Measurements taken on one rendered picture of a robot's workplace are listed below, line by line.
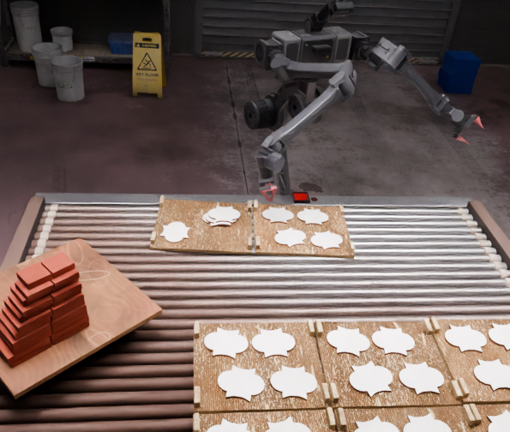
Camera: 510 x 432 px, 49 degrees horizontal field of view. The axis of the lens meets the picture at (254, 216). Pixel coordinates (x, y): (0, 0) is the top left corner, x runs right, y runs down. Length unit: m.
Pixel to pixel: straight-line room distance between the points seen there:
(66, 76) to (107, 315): 4.07
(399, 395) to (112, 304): 0.95
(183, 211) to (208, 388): 0.95
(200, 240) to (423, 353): 0.96
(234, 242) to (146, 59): 3.71
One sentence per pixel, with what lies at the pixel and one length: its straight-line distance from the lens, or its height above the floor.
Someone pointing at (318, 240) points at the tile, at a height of 0.94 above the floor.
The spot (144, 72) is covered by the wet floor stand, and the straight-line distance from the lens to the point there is 5.80.
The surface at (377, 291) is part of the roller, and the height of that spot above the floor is 0.92.
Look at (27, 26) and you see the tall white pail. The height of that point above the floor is 0.42.
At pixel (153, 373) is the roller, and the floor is 0.91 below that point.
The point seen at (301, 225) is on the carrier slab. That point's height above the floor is 0.94.
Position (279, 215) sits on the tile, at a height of 0.94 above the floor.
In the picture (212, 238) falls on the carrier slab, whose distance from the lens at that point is 2.32.
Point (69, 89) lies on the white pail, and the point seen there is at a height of 0.13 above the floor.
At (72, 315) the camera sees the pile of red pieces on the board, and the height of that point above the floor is 1.12.
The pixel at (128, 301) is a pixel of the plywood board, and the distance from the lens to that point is 1.90.
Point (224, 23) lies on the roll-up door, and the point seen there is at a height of 0.41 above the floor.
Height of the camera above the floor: 2.36
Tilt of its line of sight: 35 degrees down
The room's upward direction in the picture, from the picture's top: 5 degrees clockwise
